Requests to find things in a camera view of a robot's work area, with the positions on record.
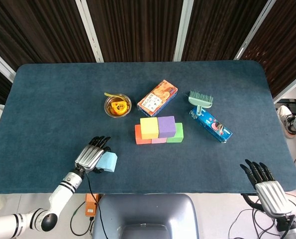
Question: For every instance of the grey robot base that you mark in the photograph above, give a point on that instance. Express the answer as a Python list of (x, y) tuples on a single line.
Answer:
[(145, 216)]

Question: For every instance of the blue cookie box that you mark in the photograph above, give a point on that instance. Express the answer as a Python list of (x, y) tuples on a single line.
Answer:
[(212, 125)]

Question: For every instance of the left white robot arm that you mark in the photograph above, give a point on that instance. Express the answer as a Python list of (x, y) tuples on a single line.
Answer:
[(35, 207)]

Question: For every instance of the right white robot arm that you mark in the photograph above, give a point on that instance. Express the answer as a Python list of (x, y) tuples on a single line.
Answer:
[(290, 227)]

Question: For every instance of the orange cracker box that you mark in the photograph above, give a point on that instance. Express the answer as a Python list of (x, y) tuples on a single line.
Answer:
[(157, 97)]

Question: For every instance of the pink foam block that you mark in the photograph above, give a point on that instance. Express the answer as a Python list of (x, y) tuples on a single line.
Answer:
[(159, 140)]

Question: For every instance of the green cleaning brush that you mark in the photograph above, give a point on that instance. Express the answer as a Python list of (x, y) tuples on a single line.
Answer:
[(200, 100)]

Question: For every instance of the orange device box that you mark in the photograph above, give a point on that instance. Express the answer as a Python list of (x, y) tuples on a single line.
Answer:
[(91, 205)]

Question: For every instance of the light blue foam block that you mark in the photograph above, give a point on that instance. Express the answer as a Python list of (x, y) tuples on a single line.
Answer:
[(107, 161)]

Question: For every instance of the white sneaker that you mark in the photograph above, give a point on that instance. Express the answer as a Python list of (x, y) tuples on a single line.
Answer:
[(286, 121)]

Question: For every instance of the green foam block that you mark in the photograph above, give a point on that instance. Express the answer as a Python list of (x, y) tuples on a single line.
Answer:
[(176, 135)]

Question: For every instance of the yellow foam block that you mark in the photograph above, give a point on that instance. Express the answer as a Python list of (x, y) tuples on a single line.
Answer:
[(149, 127)]

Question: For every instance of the glass bowl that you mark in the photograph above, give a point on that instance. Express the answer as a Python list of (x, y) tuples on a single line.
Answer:
[(117, 105)]

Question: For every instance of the yellow tape measure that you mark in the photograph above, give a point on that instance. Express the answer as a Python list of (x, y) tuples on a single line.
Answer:
[(118, 106)]

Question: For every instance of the purple foam block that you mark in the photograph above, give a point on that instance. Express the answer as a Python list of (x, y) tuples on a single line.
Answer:
[(166, 126)]

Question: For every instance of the orange foam block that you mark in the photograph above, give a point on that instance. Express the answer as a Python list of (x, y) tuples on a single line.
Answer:
[(140, 135)]

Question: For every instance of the dark blue table cloth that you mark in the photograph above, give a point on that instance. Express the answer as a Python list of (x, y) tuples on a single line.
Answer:
[(147, 99)]

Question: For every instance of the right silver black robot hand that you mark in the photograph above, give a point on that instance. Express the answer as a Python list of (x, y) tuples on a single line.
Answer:
[(269, 193)]

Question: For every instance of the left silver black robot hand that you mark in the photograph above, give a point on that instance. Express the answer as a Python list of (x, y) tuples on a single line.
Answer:
[(88, 155)]

